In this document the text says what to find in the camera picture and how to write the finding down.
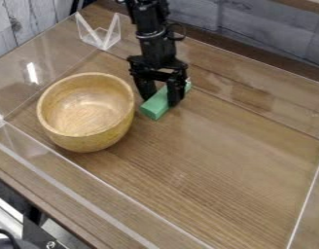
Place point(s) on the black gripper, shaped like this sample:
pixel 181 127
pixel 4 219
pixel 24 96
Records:
pixel 157 64

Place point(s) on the green rectangular block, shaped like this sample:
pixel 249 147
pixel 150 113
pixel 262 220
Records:
pixel 155 107

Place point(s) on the round wooden bowl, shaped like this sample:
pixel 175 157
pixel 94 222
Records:
pixel 86 111

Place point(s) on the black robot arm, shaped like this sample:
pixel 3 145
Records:
pixel 149 15

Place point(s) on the clear acrylic corner bracket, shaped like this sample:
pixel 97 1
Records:
pixel 101 38

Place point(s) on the black metal bracket with bolt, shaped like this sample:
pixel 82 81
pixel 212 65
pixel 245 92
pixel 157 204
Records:
pixel 40 238

